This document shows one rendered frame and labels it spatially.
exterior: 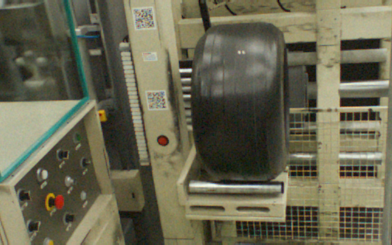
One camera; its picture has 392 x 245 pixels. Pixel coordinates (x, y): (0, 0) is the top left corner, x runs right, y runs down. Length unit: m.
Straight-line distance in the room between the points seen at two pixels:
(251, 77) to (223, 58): 0.11
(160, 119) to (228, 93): 0.36
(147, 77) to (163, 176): 0.39
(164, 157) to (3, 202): 0.71
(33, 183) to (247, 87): 0.68
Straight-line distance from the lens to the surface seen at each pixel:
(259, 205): 1.78
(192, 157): 1.92
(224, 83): 1.53
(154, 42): 1.70
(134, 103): 1.81
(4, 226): 1.39
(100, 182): 1.86
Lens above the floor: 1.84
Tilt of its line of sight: 24 degrees down
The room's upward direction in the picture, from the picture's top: 7 degrees counter-clockwise
